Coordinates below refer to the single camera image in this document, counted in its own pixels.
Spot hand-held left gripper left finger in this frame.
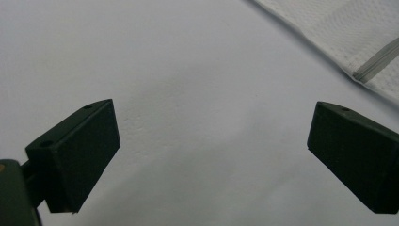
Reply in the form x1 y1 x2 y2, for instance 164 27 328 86
24 99 121 214

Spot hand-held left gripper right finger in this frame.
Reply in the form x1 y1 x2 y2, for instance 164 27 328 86
307 101 399 215

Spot white mesh laundry bag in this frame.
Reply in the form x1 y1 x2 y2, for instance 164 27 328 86
250 0 399 106

